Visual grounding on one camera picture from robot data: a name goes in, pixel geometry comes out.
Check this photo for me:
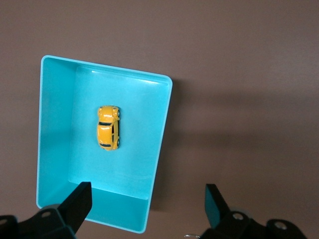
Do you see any teal plastic bin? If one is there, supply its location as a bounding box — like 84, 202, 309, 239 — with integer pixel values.
36, 54, 173, 234

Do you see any yellow beetle toy car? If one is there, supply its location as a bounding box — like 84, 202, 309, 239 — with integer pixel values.
96, 105, 122, 152

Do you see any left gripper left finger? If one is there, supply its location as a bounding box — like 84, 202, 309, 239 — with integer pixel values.
17, 182, 93, 239

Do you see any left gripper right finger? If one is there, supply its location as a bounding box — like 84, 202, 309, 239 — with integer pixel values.
201, 184, 267, 239

